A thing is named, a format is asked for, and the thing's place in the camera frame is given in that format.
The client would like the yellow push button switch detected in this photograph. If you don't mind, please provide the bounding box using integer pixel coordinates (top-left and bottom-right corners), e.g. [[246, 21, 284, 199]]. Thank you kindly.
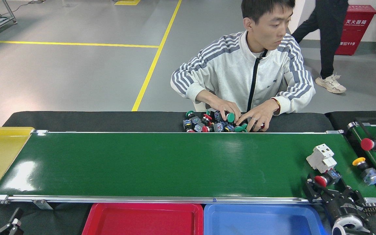
[[352, 157, 376, 186]]

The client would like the red fire extinguisher box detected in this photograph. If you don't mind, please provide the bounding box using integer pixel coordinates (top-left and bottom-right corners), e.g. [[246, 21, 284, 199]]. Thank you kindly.
[[334, 5, 376, 56]]

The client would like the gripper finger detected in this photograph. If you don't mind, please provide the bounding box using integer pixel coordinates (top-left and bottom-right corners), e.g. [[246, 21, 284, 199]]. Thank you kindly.
[[0, 208, 24, 235]]

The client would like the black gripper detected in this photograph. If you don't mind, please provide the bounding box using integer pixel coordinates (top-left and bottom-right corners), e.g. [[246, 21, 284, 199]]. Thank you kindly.
[[304, 175, 368, 226]]

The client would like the person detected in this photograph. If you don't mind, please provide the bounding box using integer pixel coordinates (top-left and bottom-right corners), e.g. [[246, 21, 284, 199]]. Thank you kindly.
[[170, 0, 316, 115], [291, 0, 349, 95]]

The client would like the person's right hand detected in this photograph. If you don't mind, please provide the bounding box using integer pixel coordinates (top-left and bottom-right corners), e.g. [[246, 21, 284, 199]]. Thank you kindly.
[[208, 97, 242, 125]]

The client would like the blue plastic tray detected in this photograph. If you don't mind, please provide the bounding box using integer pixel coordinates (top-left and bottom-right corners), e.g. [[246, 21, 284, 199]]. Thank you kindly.
[[204, 203, 330, 235]]

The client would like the white circuit breaker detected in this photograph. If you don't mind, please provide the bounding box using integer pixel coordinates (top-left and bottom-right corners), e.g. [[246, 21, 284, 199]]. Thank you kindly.
[[306, 144, 337, 174]]

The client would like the person's left hand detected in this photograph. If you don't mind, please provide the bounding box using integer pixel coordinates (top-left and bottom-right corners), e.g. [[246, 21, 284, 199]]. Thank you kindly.
[[235, 99, 280, 133]]

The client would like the long green conveyor belt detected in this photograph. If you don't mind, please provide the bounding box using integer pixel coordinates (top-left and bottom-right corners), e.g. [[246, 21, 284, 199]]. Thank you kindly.
[[0, 130, 376, 211]]

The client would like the red plastic tray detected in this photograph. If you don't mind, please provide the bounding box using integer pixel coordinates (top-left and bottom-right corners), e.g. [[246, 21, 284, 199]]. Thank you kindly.
[[82, 203, 204, 235]]

